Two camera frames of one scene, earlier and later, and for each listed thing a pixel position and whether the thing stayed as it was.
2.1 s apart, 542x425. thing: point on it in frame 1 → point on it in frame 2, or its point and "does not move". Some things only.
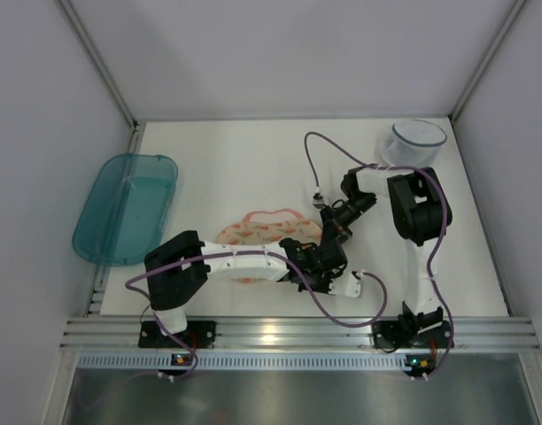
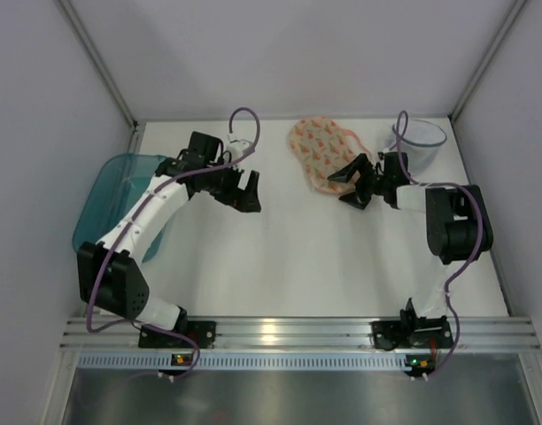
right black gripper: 334,221 → 369,181
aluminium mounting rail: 121,334 does not move
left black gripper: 326,274 → 235,189
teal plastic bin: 125,207 does not move
